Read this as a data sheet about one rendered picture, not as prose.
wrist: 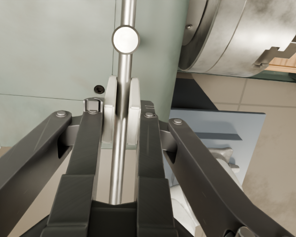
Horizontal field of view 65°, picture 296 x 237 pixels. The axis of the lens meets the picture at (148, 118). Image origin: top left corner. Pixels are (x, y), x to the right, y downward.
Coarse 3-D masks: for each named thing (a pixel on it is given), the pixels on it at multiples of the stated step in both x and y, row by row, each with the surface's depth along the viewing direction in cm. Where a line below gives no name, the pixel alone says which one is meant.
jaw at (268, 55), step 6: (294, 42) 36; (270, 48) 35; (276, 48) 35; (288, 48) 37; (294, 48) 37; (264, 54) 37; (270, 54) 36; (276, 54) 36; (282, 54) 38; (288, 54) 38; (258, 60) 38; (264, 60) 38; (270, 60) 38
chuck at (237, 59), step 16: (256, 0) 29; (272, 0) 29; (288, 0) 30; (256, 16) 31; (272, 16) 31; (288, 16) 31; (240, 32) 32; (256, 32) 32; (272, 32) 32; (288, 32) 32; (240, 48) 34; (256, 48) 34; (224, 64) 38; (240, 64) 38
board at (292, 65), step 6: (294, 54) 69; (276, 60) 69; (282, 60) 70; (288, 60) 70; (294, 60) 70; (270, 66) 68; (276, 66) 68; (282, 66) 68; (288, 66) 70; (294, 66) 71; (294, 72) 69
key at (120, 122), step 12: (132, 0) 18; (132, 12) 19; (120, 24) 19; (132, 24) 19; (120, 60) 20; (120, 72) 20; (120, 84) 20; (120, 96) 21; (120, 108) 21; (120, 120) 21; (120, 132) 21; (120, 144) 21; (120, 156) 21; (120, 168) 21; (120, 180) 21; (120, 192) 21
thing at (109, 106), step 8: (112, 80) 20; (112, 88) 18; (112, 96) 17; (104, 104) 15; (112, 104) 16; (104, 112) 15; (112, 112) 16; (104, 120) 16; (112, 120) 16; (104, 128) 16; (112, 128) 16; (104, 136) 16; (112, 136) 17
